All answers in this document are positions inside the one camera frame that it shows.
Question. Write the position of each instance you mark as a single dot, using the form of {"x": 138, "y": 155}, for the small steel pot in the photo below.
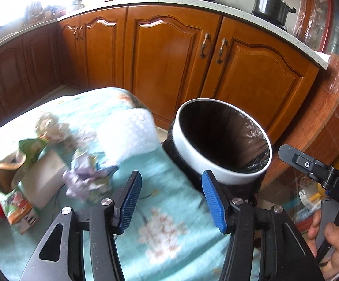
{"x": 77, "y": 5}

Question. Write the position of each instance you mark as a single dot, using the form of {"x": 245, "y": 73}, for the white bin with black liner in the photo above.
{"x": 231, "y": 134}

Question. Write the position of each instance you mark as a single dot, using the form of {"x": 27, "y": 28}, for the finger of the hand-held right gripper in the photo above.
{"x": 304, "y": 164}

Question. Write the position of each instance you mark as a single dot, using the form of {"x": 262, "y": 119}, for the black cooking pot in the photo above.
{"x": 270, "y": 4}

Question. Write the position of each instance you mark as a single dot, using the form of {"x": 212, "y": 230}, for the speckled white countertop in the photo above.
{"x": 239, "y": 10}

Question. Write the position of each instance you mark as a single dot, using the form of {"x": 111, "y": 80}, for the brown banana peel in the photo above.
{"x": 8, "y": 172}

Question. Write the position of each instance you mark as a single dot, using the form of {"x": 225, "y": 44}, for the red green drink carton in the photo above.
{"x": 17, "y": 210}

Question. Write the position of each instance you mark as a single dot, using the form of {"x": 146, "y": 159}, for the white tissue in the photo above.
{"x": 50, "y": 126}

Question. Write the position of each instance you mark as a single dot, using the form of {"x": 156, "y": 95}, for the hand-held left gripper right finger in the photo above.
{"x": 213, "y": 202}

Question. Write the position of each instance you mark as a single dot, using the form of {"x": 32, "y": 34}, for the beige cardboard box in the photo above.
{"x": 46, "y": 178}

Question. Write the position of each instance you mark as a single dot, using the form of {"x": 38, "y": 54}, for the wooden base cabinets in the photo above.
{"x": 163, "y": 58}

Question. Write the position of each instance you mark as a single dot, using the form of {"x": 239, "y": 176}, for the green snack packet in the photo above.
{"x": 33, "y": 149}

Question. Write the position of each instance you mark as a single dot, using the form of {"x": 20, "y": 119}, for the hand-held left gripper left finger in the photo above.
{"x": 131, "y": 196}

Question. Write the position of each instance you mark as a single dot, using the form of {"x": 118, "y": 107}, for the purple wrapper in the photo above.
{"x": 81, "y": 178}

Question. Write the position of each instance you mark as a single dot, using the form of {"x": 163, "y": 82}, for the teal floral tablecloth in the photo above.
{"x": 163, "y": 181}

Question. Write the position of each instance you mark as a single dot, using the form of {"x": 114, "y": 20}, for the white foam fruit net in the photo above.
{"x": 128, "y": 134}

